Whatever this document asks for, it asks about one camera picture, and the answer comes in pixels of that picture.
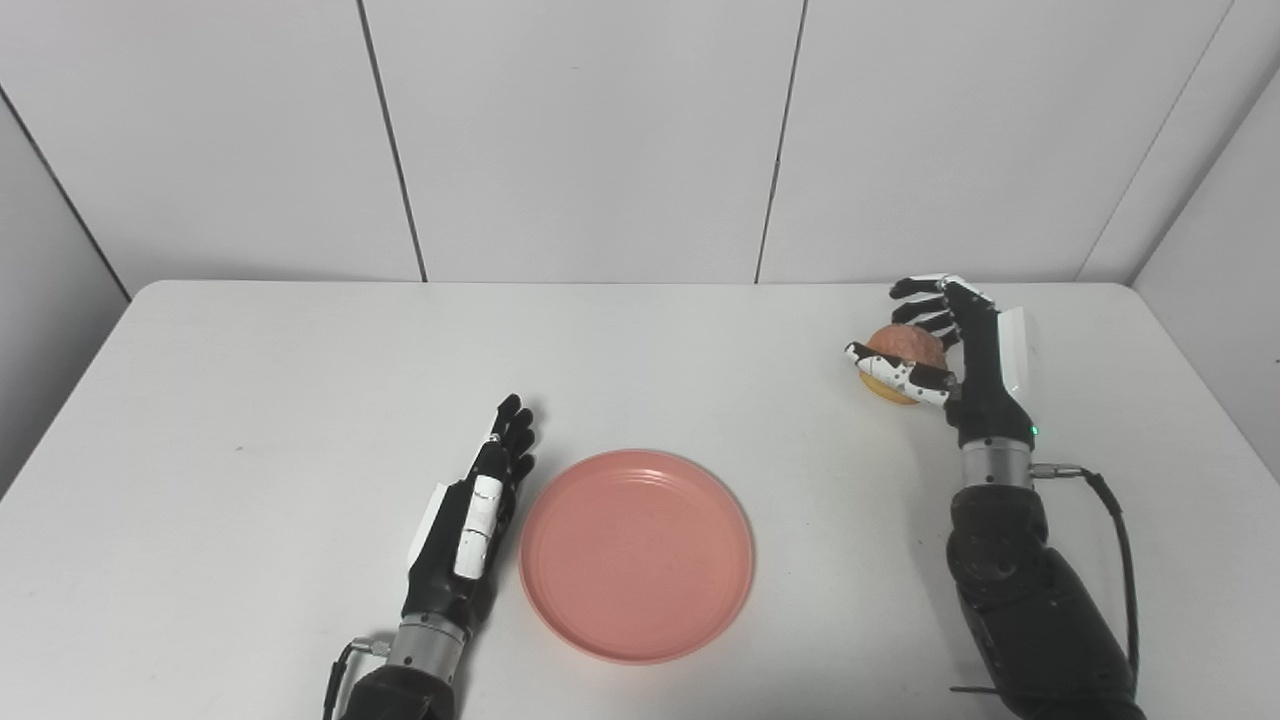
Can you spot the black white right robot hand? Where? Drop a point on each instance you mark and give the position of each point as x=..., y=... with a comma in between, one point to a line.
x=985, y=395

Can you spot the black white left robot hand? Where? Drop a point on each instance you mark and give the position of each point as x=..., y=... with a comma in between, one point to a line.
x=440, y=575

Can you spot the golden cream puff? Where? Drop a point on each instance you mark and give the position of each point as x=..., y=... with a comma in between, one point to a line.
x=905, y=345

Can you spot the pink round plate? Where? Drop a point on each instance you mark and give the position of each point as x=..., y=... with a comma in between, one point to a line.
x=635, y=555

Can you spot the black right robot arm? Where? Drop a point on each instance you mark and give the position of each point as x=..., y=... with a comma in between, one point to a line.
x=1030, y=600

